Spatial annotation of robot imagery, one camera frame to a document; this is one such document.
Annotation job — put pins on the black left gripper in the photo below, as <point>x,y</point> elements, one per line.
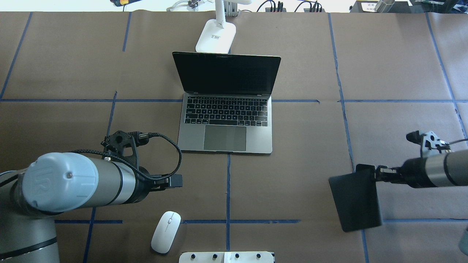
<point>143,188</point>

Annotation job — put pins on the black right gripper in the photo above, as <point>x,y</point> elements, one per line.
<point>412,174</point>

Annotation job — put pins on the black mouse pad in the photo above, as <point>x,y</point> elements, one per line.
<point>356,199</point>

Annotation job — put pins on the white computer mouse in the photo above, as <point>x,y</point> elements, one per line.
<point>165,232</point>

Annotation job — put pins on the grey laptop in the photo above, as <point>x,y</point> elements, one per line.
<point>227,102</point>

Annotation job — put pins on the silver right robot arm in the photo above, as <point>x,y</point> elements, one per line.
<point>441,170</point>

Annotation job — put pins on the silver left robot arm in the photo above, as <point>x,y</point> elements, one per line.
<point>56,183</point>

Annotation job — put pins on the white desk lamp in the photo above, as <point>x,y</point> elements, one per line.
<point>217,35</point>

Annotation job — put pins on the silver metal cylinder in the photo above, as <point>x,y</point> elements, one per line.
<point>384,6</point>

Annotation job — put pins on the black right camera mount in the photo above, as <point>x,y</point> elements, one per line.
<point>430,143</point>

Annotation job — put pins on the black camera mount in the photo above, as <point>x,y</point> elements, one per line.
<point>430,143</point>
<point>117,142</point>

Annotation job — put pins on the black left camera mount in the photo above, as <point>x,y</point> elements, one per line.
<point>117,142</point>

